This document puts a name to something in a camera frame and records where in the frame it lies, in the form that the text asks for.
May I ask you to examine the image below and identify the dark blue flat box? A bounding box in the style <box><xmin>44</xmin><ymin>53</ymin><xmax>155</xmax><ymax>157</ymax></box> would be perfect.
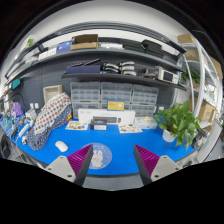
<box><xmin>66</xmin><ymin>65</ymin><xmax>101</xmax><ymax>74</ymax></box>

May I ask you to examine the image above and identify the purple bag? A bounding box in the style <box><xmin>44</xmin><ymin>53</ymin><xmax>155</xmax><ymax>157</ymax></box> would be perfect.
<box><xmin>12</xmin><ymin>102</ymin><xmax>23</xmax><ymax>118</ymax></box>

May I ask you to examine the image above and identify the white computer mouse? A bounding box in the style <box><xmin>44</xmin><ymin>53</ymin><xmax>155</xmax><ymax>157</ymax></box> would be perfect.
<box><xmin>55</xmin><ymin>141</ymin><xmax>68</xmax><ymax>152</ymax></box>

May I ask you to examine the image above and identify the patterned folded cloth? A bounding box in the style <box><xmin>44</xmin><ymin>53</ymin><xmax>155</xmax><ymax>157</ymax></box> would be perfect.
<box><xmin>26</xmin><ymin>92</ymin><xmax>72</xmax><ymax>150</ymax></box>

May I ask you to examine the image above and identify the sticker sheet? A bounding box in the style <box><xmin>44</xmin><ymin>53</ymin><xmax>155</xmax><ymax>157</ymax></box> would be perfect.
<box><xmin>118</xmin><ymin>125</ymin><xmax>142</xmax><ymax>134</ymax></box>
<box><xmin>66</xmin><ymin>121</ymin><xmax>88</xmax><ymax>131</ymax></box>

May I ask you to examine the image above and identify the yellow label box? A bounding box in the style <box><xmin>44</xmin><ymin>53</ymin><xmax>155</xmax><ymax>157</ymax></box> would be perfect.
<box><xmin>107</xmin><ymin>101</ymin><xmax>124</xmax><ymax>111</ymax></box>

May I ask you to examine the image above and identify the white basket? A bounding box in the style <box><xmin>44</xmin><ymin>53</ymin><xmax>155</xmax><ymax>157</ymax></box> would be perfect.
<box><xmin>43</xmin><ymin>85</ymin><xmax>63</xmax><ymax>103</ymax></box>

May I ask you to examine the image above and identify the green potted plant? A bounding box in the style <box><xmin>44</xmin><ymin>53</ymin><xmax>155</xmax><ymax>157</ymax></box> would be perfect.
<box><xmin>154</xmin><ymin>100</ymin><xmax>200</xmax><ymax>148</ymax></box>

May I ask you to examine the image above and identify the grey drawer organiser cabinet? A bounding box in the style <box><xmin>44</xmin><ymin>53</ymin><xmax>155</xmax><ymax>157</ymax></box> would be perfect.
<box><xmin>70</xmin><ymin>82</ymin><xmax>159</xmax><ymax>118</ymax></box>

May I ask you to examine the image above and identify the white metal rack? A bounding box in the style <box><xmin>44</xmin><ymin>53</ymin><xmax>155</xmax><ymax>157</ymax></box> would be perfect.
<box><xmin>177</xmin><ymin>34</ymin><xmax>222</xmax><ymax>132</ymax></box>

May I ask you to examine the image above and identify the white device on shelf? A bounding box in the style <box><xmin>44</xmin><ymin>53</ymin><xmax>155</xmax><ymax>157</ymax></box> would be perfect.
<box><xmin>158</xmin><ymin>67</ymin><xmax>179</xmax><ymax>84</ymax></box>

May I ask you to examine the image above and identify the cardboard box on rack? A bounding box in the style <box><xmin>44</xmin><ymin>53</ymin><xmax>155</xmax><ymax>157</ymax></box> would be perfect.
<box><xmin>198</xmin><ymin>101</ymin><xmax>215</xmax><ymax>122</ymax></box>

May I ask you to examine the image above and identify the sticker sheet right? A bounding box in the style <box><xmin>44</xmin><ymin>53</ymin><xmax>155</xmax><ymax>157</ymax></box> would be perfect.
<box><xmin>118</xmin><ymin>125</ymin><xmax>142</xmax><ymax>134</ymax></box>

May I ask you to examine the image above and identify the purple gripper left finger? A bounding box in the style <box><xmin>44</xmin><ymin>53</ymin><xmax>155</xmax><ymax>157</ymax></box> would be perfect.
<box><xmin>44</xmin><ymin>143</ymin><xmax>94</xmax><ymax>187</ymax></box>

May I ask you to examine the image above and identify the clear plastic container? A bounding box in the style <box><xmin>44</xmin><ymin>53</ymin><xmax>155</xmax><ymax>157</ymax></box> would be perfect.
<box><xmin>135</xmin><ymin>116</ymin><xmax>157</xmax><ymax>129</ymax></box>

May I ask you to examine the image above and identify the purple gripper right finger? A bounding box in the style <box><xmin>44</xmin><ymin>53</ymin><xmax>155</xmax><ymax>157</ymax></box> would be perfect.
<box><xmin>133</xmin><ymin>144</ymin><xmax>183</xmax><ymax>186</ymax></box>

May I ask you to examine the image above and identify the white keyboard box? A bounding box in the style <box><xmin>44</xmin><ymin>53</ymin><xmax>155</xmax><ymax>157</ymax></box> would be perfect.
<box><xmin>78</xmin><ymin>108</ymin><xmax>135</xmax><ymax>124</ymax></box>

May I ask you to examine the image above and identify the cardboard box on shelf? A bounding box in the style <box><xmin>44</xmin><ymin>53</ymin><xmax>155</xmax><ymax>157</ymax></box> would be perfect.
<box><xmin>70</xmin><ymin>34</ymin><xmax>98</xmax><ymax>50</ymax></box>

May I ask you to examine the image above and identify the small black box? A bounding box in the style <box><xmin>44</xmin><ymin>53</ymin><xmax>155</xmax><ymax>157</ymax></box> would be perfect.
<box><xmin>90</xmin><ymin>120</ymin><xmax>107</xmax><ymax>130</ymax></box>

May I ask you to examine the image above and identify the sticker sheet left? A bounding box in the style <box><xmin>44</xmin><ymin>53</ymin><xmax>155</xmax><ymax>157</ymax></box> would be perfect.
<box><xmin>66</xmin><ymin>121</ymin><xmax>88</xmax><ymax>131</ymax></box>

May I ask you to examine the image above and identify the blue desk mat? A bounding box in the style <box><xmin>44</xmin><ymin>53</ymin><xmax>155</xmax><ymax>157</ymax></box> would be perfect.
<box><xmin>15</xmin><ymin>120</ymin><xmax>198</xmax><ymax>177</ymax></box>

